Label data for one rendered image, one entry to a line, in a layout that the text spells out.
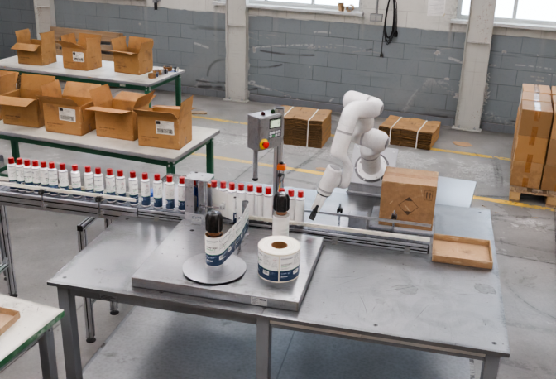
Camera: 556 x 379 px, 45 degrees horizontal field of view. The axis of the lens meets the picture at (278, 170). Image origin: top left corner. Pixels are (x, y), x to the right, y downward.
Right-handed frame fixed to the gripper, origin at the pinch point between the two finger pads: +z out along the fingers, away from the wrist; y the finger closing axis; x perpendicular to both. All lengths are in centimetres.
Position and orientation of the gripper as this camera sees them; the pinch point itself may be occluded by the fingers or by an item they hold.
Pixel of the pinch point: (312, 216)
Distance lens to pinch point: 369.6
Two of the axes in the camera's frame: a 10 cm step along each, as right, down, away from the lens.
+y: -2.3, 3.4, -9.1
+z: -3.6, 8.4, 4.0
